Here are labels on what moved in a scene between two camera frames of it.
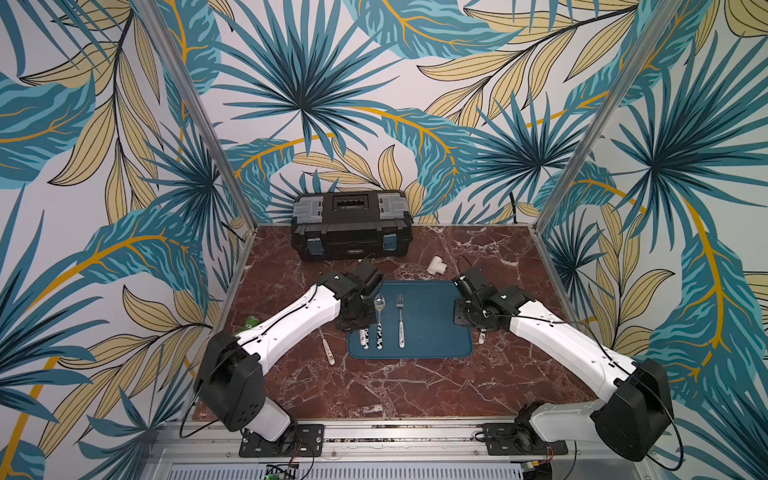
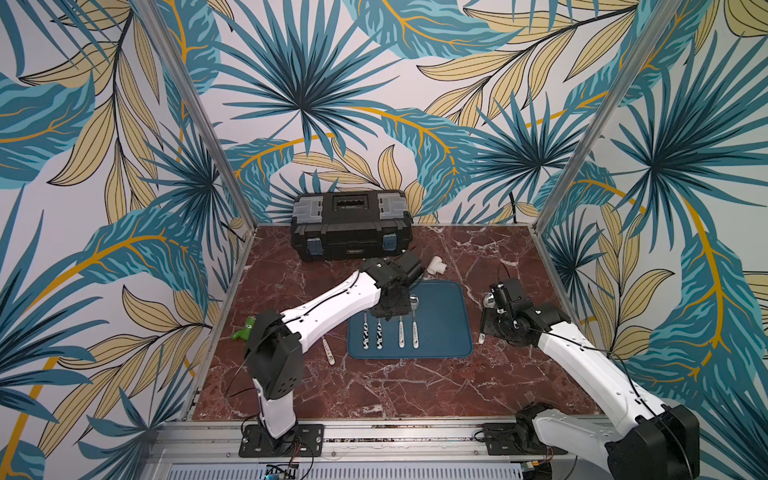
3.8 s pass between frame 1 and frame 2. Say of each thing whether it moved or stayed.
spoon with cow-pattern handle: stayed
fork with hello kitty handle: stayed
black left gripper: moved
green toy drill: stayed
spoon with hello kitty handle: moved
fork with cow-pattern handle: stayed
